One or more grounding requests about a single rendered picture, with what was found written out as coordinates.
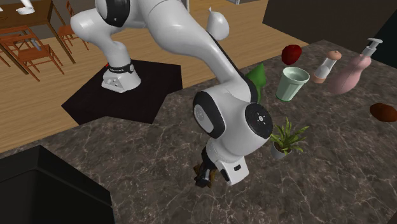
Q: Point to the large black box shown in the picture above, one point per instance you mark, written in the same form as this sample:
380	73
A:
46	192

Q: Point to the pale green cup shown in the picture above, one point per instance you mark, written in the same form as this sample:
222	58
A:
288	88

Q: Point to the black robot stand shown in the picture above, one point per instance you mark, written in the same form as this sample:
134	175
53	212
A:
136	99

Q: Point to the brown wooden dining table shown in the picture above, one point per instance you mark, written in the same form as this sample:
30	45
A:
40	14

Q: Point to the small potted green plant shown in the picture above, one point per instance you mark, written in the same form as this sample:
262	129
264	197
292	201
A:
287	139

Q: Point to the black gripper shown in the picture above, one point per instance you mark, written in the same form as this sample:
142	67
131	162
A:
205	167

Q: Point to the pink soap dispenser bottle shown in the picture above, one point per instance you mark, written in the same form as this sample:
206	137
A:
349	77

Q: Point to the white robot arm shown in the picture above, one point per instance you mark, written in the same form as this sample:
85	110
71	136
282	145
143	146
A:
183	34

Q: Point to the brown lumpy object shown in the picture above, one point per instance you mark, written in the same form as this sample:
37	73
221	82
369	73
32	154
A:
213	177

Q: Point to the red apple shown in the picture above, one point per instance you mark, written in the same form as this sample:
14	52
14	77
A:
291	54

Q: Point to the white and tan pepper grinder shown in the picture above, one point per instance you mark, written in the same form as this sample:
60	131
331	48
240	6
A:
325	68

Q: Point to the white teardrop-shaped vase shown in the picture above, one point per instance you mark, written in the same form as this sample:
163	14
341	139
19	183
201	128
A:
218	26

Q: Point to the green cone-shaped object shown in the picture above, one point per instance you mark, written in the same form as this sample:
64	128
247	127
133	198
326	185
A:
259	77

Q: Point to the orange wooden chair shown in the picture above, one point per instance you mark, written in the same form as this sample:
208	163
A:
66	31
34	54

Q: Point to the brown oval object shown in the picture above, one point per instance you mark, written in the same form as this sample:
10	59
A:
384	112

